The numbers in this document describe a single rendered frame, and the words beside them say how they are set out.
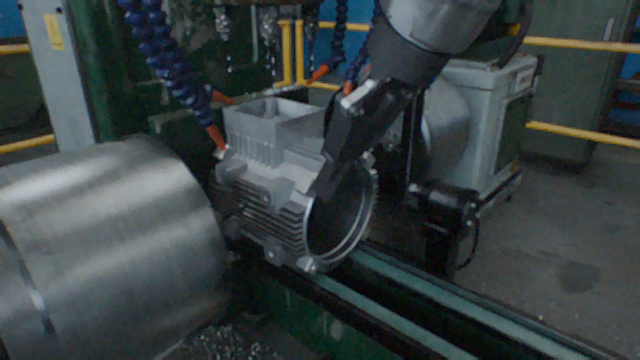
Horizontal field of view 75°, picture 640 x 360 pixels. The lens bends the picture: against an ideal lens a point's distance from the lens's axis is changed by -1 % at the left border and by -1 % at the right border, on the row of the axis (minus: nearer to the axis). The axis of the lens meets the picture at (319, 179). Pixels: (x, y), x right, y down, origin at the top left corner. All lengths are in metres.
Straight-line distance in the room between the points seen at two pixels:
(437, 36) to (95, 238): 0.33
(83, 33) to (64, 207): 0.35
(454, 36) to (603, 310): 0.65
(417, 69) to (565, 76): 3.23
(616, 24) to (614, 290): 2.71
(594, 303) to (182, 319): 0.72
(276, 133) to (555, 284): 0.61
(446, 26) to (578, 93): 3.25
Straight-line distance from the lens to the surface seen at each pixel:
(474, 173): 0.98
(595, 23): 3.55
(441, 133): 0.79
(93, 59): 0.71
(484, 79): 0.93
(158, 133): 0.64
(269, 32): 0.57
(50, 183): 0.44
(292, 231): 0.56
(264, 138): 0.61
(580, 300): 0.92
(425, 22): 0.37
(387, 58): 0.39
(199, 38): 0.80
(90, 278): 0.40
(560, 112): 3.65
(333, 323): 0.63
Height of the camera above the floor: 1.32
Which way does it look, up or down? 25 degrees down
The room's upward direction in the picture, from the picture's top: straight up
